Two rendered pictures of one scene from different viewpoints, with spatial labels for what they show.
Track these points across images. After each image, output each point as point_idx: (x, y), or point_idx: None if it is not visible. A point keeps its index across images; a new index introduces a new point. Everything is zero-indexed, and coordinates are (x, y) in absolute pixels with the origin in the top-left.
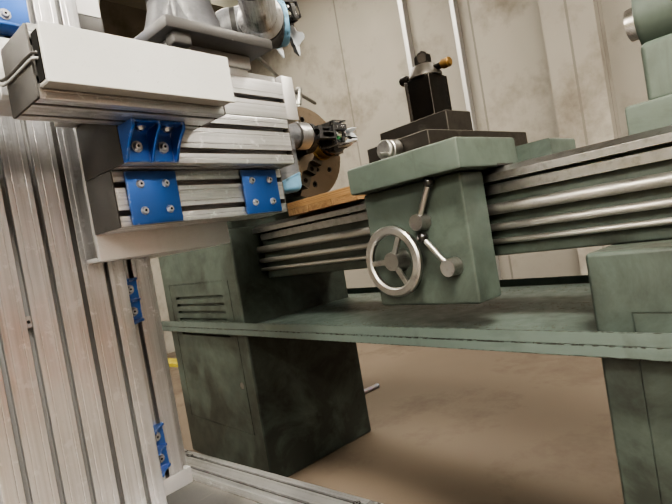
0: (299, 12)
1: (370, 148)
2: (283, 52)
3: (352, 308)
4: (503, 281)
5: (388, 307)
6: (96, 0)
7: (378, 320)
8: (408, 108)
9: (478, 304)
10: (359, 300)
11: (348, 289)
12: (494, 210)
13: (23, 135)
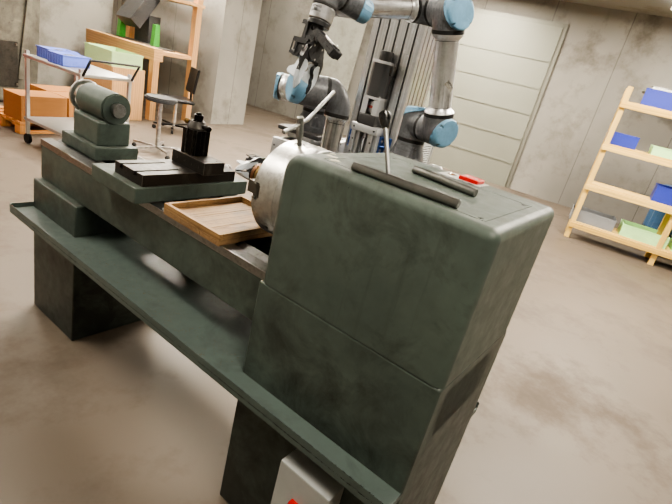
0: (290, 47)
1: (233, 170)
2: (306, 89)
3: (241, 316)
4: (111, 286)
5: (213, 298)
6: (362, 103)
7: None
8: (208, 147)
9: (163, 268)
10: (232, 341)
11: (241, 390)
12: None
13: None
